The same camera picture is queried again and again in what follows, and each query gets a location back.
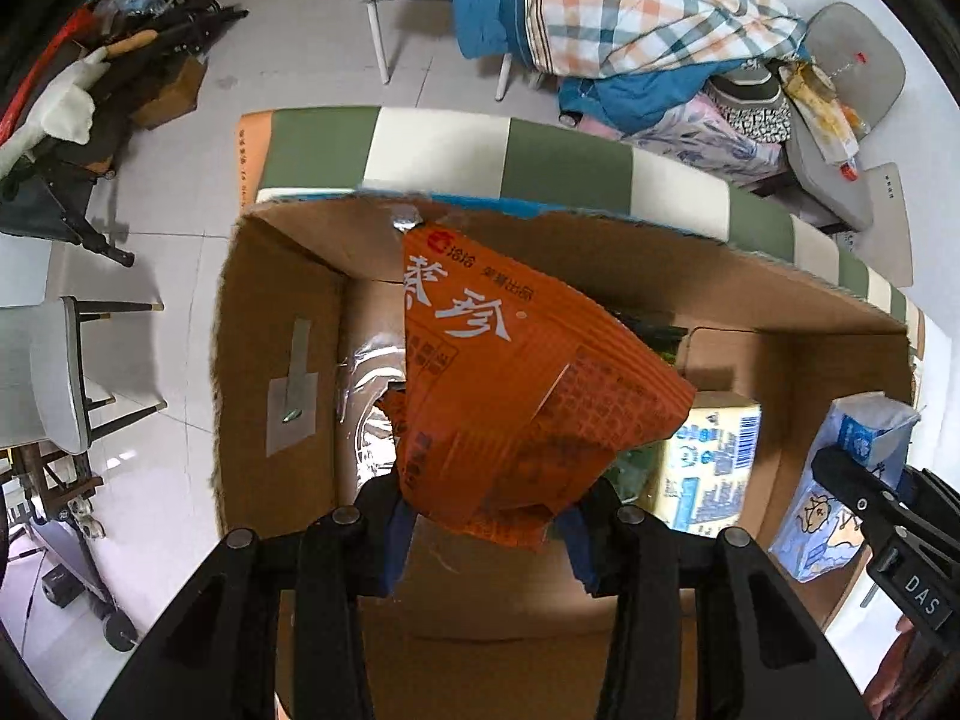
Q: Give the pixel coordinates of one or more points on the blue cloth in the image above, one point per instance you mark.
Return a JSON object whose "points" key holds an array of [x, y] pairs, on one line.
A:
{"points": [[480, 7]]}

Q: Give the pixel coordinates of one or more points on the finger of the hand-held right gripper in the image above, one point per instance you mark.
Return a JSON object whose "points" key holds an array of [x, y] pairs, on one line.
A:
{"points": [[851, 481]]}

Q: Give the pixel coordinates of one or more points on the plaid blanket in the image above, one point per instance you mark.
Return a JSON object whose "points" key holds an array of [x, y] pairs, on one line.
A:
{"points": [[637, 0]]}

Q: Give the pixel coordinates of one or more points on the black white patterned bag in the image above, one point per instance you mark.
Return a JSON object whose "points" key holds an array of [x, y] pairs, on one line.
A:
{"points": [[754, 101]]}

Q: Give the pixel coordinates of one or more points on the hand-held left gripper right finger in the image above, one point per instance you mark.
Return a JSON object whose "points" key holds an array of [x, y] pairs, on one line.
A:
{"points": [[582, 549]]}

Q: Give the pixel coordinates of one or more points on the yellow snack packet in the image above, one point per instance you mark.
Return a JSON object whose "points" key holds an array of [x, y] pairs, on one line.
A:
{"points": [[821, 109]]}

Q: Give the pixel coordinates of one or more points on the black folding stand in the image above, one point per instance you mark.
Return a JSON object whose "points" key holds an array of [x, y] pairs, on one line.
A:
{"points": [[52, 202]]}

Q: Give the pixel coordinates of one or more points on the large cardboard box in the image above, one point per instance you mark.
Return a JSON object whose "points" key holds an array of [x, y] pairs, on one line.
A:
{"points": [[765, 292]]}

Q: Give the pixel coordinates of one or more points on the white chair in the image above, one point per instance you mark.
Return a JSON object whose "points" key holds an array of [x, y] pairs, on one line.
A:
{"points": [[45, 367]]}

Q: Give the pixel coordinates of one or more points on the floral cloth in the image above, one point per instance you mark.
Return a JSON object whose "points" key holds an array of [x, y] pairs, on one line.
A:
{"points": [[697, 136]]}

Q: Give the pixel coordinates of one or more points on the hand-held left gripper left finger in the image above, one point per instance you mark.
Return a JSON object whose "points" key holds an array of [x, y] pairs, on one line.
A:
{"points": [[394, 549]]}

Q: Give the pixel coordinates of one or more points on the red rod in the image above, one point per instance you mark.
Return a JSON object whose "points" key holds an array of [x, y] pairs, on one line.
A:
{"points": [[41, 71]]}

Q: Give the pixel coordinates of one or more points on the blue white tissue pack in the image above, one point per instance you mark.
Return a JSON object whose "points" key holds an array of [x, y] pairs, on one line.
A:
{"points": [[862, 431]]}

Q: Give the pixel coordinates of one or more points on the black tripod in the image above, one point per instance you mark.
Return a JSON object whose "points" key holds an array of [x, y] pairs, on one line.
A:
{"points": [[191, 19]]}

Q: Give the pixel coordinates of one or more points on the wheeled black cart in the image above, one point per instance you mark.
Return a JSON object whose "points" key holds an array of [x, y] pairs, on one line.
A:
{"points": [[75, 562]]}

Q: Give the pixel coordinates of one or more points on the grey chair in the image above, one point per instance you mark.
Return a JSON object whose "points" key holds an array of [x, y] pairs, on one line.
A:
{"points": [[862, 64]]}

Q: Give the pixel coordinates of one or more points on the yellow blue tissue pack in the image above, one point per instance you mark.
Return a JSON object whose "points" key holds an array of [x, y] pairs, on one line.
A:
{"points": [[709, 457]]}

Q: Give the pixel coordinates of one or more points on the white cloth bundle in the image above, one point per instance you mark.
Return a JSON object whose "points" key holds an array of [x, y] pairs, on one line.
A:
{"points": [[64, 101]]}

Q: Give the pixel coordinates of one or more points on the small cardboard box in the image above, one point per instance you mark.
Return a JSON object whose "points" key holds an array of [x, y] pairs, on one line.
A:
{"points": [[171, 94]]}

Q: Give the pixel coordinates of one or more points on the green snack packet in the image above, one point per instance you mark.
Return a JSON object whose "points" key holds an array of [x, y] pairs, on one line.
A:
{"points": [[631, 469]]}

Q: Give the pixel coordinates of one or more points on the orange snack bag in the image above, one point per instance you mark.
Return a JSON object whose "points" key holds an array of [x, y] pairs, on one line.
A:
{"points": [[517, 390]]}

